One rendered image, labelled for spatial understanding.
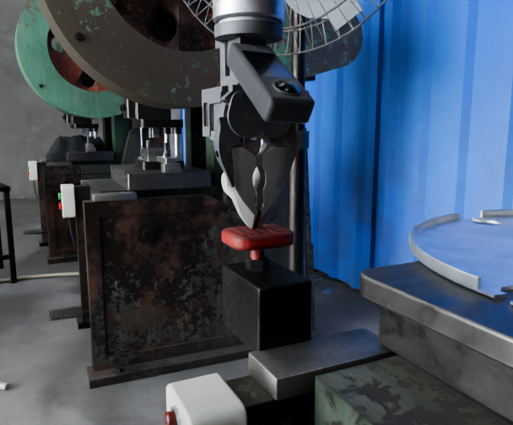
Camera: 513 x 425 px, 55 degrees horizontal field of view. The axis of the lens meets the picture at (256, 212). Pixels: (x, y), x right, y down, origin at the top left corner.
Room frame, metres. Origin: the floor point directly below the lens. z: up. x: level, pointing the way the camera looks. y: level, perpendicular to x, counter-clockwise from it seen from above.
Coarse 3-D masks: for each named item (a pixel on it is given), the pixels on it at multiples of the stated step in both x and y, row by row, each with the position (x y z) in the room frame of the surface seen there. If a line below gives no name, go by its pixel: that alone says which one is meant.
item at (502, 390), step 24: (384, 312) 0.45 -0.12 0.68; (384, 336) 0.45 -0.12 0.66; (408, 336) 0.42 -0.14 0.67; (432, 336) 0.39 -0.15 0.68; (408, 360) 0.42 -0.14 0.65; (432, 360) 0.39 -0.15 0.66; (456, 360) 0.37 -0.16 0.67; (480, 360) 0.35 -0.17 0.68; (456, 384) 0.37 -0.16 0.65; (480, 384) 0.35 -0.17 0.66; (504, 384) 0.33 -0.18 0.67; (504, 408) 0.33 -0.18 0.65
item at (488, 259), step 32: (416, 224) 0.34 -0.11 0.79; (448, 224) 0.37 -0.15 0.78; (480, 224) 0.37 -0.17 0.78; (512, 224) 0.37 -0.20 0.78; (416, 256) 0.28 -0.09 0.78; (448, 256) 0.27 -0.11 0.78; (480, 256) 0.27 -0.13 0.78; (512, 256) 0.27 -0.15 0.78; (480, 288) 0.22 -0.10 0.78; (512, 288) 0.22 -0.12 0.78
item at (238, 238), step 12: (228, 228) 0.53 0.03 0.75; (240, 228) 0.52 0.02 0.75; (264, 228) 0.52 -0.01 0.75; (276, 228) 0.52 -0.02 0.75; (228, 240) 0.50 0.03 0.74; (240, 240) 0.48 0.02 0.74; (252, 240) 0.48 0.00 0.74; (264, 240) 0.49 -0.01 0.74; (276, 240) 0.49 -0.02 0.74; (288, 240) 0.50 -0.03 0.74; (252, 252) 0.51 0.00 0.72; (264, 252) 0.52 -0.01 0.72
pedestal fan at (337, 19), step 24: (288, 0) 1.12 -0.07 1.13; (312, 0) 1.07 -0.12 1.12; (336, 0) 1.04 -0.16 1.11; (384, 0) 1.00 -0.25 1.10; (312, 24) 1.08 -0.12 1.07; (336, 24) 1.05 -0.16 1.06; (360, 24) 1.02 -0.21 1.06; (312, 48) 1.06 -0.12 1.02; (288, 192) 1.16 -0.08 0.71; (288, 216) 1.16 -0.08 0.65; (288, 264) 1.15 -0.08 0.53
